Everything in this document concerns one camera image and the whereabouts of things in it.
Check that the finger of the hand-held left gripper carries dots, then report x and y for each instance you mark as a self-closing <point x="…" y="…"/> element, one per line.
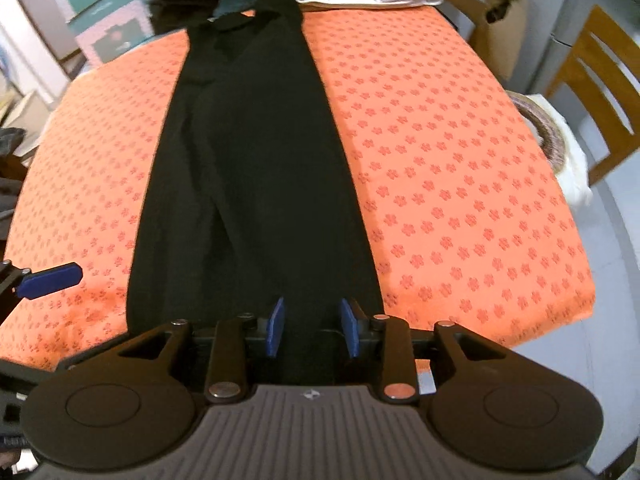
<point x="50" y="280"/>
<point x="20" y="367"/>

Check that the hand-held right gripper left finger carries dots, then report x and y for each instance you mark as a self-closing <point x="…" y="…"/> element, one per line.
<point x="275" y="327"/>

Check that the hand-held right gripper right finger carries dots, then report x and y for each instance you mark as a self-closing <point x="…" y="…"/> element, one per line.
<point x="350" y="327"/>

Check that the black sweater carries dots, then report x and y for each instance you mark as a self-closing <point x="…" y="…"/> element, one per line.
<point x="260" y="185"/>

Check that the orange flower-patterned tablecloth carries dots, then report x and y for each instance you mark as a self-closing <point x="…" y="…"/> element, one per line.
<point x="450" y="185"/>

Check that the white cloth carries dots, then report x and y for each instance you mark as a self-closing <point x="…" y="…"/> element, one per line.
<point x="575" y="180"/>

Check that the round woven basket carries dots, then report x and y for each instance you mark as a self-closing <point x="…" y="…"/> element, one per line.
<point x="542" y="130"/>

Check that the brown cardboard box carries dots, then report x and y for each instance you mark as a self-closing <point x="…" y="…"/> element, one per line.
<point x="500" y="25"/>

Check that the wooden slatted chair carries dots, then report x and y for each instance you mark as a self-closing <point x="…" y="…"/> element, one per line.
<point x="595" y="95"/>

